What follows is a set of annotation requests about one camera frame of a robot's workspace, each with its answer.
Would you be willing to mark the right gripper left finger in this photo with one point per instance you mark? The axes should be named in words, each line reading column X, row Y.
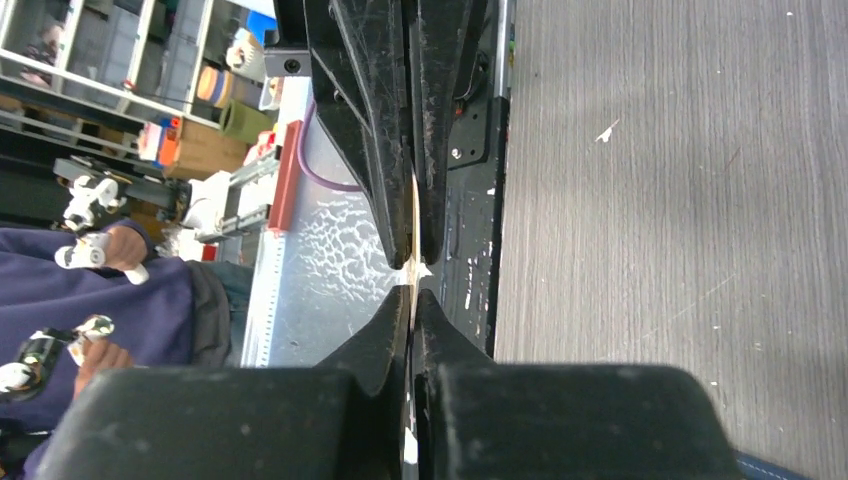
column 340, row 419

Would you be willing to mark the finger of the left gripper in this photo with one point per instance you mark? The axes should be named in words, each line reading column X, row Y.
column 443, row 48
column 359, row 82

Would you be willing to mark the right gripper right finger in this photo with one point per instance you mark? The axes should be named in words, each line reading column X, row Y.
column 479, row 419

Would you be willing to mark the white credit card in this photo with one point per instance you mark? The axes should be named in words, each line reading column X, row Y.
column 415, row 269

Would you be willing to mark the navy blue card holder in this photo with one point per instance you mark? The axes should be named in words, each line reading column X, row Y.
column 753, row 468

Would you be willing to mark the operator lower hand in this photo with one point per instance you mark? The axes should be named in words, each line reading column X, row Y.
column 99, row 355

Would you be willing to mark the operator upper hand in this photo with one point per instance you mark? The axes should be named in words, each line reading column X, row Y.
column 128, row 246

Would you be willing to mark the cardboard box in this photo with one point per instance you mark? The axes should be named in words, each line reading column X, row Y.
column 191, row 150

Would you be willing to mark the seated operator in purple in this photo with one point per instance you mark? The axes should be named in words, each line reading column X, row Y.
column 74, row 307

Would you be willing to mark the background storage shelf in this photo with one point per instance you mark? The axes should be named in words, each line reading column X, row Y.
column 125, row 61

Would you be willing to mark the red bar on rail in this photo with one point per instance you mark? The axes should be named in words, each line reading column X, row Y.
column 289, row 170

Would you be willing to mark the white teleoperation handle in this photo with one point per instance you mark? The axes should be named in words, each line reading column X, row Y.
column 92, row 197
column 26, row 376

